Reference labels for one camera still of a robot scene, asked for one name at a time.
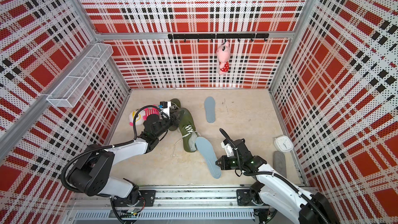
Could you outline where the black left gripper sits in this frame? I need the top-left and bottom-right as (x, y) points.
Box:
(154, 109), (184, 139)

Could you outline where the green shoe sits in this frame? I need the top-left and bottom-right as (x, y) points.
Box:
(177, 108), (199, 152)
(169, 99), (181, 131)

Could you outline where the light blue insole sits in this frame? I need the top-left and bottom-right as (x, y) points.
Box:
(195, 137), (221, 179)
(204, 96), (216, 123)

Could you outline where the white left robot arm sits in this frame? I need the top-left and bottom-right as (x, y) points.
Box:
(61, 105), (183, 198)

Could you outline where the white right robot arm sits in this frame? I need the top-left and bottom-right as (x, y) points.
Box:
(216, 139), (340, 224)

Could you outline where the grey felt insole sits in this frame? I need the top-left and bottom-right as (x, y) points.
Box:
(273, 151), (287, 177)

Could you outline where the white penguin plush toy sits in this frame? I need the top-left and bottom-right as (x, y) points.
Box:
(129, 107), (159, 126)

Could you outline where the pink hanging plush toy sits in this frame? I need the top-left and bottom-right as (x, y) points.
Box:
(216, 41), (231, 75)

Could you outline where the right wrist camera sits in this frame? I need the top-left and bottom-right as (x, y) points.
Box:
(221, 139), (235, 157)

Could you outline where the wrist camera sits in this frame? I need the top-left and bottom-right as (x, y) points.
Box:
(221, 139), (235, 157)
(159, 101), (172, 119)

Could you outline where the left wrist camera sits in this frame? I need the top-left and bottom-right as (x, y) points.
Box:
(159, 101), (172, 119)

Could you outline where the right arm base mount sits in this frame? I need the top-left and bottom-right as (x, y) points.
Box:
(236, 189), (266, 207)

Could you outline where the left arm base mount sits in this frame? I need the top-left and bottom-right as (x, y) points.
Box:
(113, 190), (156, 207)

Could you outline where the white wire mesh basket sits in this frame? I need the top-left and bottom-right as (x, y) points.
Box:
(47, 43), (113, 108)

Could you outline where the black hook rail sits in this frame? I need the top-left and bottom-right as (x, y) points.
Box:
(168, 33), (269, 41)

